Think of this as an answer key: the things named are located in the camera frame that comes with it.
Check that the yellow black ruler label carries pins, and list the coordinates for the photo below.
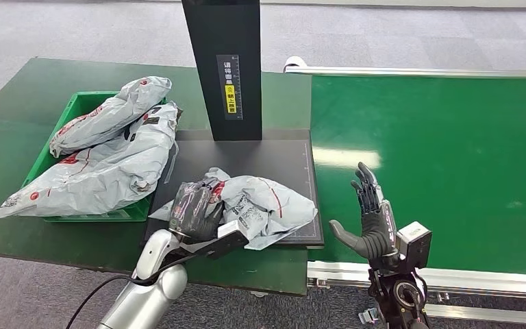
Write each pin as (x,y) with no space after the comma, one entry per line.
(229,86)

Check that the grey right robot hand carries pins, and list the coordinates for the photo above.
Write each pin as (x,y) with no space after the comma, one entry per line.
(374,231)

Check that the black inbound scanner machine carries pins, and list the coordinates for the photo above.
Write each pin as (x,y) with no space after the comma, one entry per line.
(263,154)

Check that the silver conveyor side rail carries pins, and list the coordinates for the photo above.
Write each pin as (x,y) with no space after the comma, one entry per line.
(340,272)
(403,71)

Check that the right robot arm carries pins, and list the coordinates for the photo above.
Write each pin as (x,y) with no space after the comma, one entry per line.
(399,295)

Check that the silver conveyor support bracket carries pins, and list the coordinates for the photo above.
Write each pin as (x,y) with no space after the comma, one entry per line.
(471,313)

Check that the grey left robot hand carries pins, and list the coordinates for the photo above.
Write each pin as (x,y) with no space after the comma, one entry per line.
(195,213)

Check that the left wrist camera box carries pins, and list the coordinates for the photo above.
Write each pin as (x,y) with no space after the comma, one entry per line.
(226,238)

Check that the green conveyor belt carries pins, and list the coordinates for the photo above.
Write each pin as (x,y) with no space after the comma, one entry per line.
(449,136)

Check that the small grey courier package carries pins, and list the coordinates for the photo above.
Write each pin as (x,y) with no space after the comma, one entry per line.
(108,113)

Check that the large grey courier package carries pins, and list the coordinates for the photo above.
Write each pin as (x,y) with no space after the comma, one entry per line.
(108,177)

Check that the green plastic delivery bin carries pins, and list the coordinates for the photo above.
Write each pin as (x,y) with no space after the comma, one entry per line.
(80,102)

